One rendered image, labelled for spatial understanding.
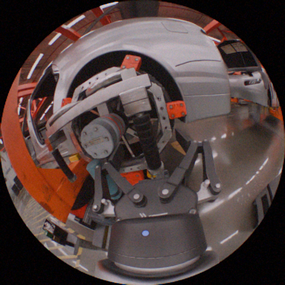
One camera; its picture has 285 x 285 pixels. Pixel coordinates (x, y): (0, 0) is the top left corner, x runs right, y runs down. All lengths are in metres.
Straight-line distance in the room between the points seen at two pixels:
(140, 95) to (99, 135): 0.18
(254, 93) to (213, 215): 2.19
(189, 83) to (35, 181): 1.00
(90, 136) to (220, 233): 1.12
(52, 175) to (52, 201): 0.17
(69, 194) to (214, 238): 1.18
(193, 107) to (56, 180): 0.96
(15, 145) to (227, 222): 1.54
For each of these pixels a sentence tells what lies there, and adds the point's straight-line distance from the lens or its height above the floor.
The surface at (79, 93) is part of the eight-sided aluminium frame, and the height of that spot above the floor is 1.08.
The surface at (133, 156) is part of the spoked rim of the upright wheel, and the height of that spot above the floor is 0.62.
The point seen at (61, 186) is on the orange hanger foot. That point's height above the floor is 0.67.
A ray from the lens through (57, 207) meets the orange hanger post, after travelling 0.68.
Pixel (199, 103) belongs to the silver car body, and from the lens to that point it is 0.59.
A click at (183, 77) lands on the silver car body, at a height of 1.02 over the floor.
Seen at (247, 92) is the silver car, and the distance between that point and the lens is 2.38.
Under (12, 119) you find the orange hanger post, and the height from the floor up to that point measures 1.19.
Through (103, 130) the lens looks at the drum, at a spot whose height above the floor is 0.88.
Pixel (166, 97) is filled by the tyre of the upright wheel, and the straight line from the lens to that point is 0.49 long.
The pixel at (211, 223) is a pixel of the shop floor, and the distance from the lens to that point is 0.99.
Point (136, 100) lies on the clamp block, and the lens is 0.17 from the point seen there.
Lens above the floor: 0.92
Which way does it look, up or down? 24 degrees down
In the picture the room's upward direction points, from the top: 18 degrees counter-clockwise
